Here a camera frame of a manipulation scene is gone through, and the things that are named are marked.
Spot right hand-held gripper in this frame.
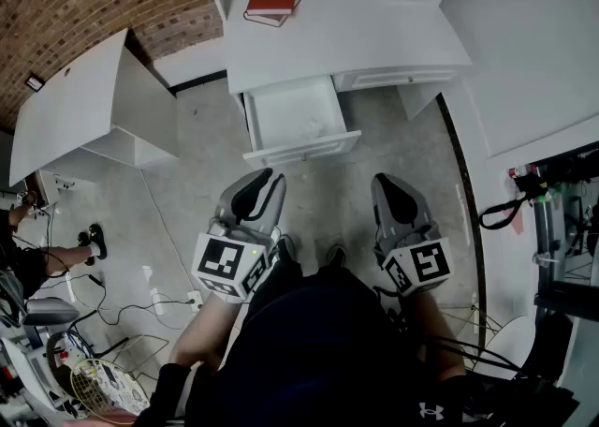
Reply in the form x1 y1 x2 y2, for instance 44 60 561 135
372 172 454 298

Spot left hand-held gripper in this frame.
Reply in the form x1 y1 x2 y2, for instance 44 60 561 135
190 167 287 305

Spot person's right forearm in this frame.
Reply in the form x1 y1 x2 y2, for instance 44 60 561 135
406 288 469 382

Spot person's left forearm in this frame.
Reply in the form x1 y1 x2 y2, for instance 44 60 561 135
167 291 249 377

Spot person's left shoe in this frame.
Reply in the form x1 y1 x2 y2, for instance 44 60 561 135
275 233 300 267

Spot person's right shoe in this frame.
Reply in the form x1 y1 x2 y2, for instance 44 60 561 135
325 243 348 268

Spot person's black clothing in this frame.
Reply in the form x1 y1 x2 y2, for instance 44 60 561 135
133 246 581 427

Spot black equipment rack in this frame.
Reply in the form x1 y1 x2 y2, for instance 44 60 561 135
509 148 599 314

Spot dark red book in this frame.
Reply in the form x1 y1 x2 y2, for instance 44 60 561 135
242 0 306 28

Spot white round stool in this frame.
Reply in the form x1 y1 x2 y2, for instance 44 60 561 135
476 315 537 382

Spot white side desk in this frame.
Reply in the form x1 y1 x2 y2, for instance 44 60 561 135
8 27 182 187

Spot black mesh office chair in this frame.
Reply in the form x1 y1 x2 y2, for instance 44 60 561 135
514 312 575 384

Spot yellow badminton racket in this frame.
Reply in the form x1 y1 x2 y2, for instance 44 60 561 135
69 357 151 420

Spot black strap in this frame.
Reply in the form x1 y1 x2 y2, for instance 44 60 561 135
477 190 533 230

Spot gold wire frame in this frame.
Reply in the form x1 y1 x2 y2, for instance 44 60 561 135
439 302 502 361

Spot black floor cable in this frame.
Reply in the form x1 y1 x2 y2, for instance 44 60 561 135
65 270 197 331

